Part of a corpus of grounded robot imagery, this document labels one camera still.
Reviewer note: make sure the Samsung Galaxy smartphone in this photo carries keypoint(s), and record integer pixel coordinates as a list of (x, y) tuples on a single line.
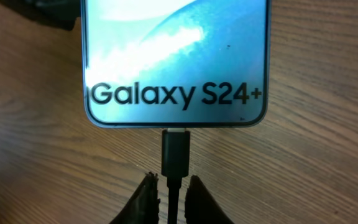
[(175, 64)]

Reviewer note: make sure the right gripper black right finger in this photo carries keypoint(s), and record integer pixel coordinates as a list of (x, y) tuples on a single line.
[(201, 207)]

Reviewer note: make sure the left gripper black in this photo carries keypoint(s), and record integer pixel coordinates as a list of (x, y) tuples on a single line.
[(60, 14)]

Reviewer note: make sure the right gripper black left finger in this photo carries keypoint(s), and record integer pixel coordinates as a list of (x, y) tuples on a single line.
[(143, 205)]

